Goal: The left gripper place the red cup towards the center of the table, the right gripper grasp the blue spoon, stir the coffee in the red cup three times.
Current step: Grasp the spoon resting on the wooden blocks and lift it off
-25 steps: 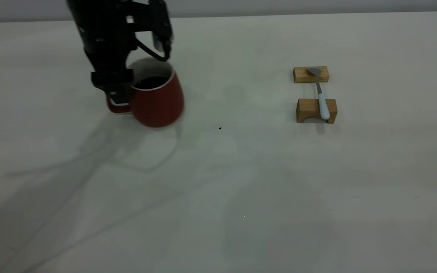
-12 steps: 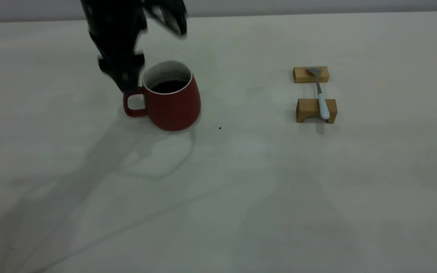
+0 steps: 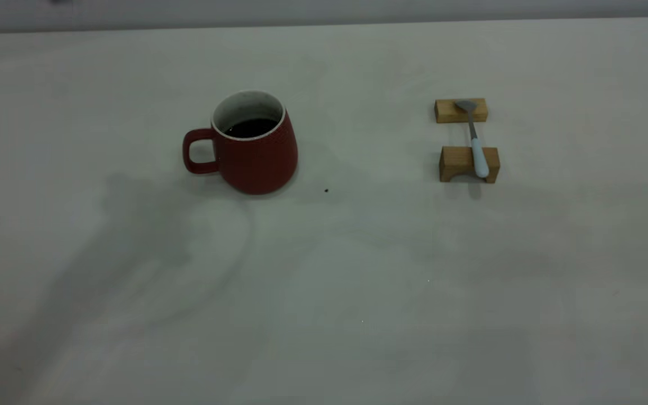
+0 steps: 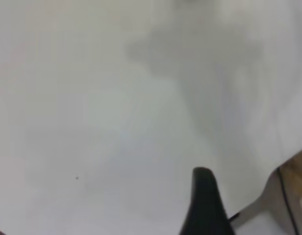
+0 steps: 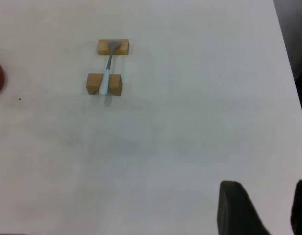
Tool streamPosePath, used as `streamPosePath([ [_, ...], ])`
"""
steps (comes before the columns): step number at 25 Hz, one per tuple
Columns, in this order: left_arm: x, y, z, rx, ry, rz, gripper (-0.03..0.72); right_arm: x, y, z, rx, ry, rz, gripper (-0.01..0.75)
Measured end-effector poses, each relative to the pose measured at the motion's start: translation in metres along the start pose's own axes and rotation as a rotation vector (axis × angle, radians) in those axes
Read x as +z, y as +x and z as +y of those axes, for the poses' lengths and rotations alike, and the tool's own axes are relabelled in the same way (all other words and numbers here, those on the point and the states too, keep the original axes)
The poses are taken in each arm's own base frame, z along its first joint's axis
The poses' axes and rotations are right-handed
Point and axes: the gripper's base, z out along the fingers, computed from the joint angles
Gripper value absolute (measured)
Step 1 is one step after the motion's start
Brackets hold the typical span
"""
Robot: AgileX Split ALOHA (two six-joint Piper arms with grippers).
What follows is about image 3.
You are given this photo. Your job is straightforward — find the arched wooden block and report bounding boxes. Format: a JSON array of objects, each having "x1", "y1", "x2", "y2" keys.
[{"x1": 439, "y1": 146, "x2": 501, "y2": 185}]

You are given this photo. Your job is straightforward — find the rectangular wooden block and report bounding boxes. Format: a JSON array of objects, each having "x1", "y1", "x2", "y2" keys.
[{"x1": 434, "y1": 98, "x2": 489, "y2": 124}]

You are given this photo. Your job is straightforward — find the spoon with light blue handle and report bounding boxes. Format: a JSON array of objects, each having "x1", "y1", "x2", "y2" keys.
[{"x1": 454, "y1": 100, "x2": 490, "y2": 179}]

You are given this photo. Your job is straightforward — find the red ceramic mug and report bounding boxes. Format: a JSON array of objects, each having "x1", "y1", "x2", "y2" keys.
[{"x1": 182, "y1": 90, "x2": 299, "y2": 196}]

